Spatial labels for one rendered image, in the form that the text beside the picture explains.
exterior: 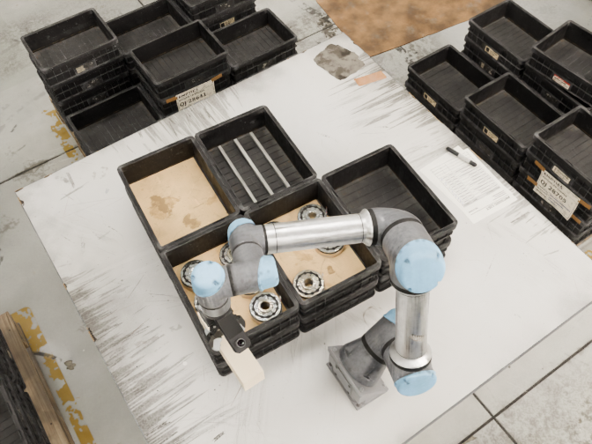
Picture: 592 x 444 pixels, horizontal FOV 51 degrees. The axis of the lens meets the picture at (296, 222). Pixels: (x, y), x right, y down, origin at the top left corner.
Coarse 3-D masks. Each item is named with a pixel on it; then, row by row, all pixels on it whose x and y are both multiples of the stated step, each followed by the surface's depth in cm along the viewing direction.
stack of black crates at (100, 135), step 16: (112, 96) 315; (128, 96) 320; (144, 96) 314; (80, 112) 309; (96, 112) 315; (112, 112) 321; (128, 112) 323; (144, 112) 322; (80, 128) 316; (96, 128) 317; (112, 128) 317; (128, 128) 317; (80, 144) 315; (96, 144) 311
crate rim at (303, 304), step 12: (312, 180) 214; (288, 192) 211; (264, 204) 210; (336, 204) 208; (372, 252) 197; (276, 264) 196; (360, 276) 193; (336, 288) 191; (300, 300) 189; (312, 300) 189
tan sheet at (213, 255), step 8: (216, 248) 211; (200, 256) 209; (208, 256) 209; (216, 256) 209; (184, 264) 208; (176, 272) 206; (184, 288) 203; (272, 288) 202; (192, 296) 201; (240, 296) 201; (192, 304) 200; (232, 304) 200; (240, 304) 200; (248, 304) 199; (240, 312) 198; (248, 312) 198; (248, 320) 196; (248, 328) 195
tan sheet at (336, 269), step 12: (288, 216) 218; (288, 252) 210; (300, 252) 210; (312, 252) 210; (348, 252) 209; (288, 264) 207; (300, 264) 207; (312, 264) 207; (324, 264) 207; (336, 264) 207; (348, 264) 207; (360, 264) 206; (288, 276) 205; (324, 276) 204; (336, 276) 204; (348, 276) 204; (324, 288) 202
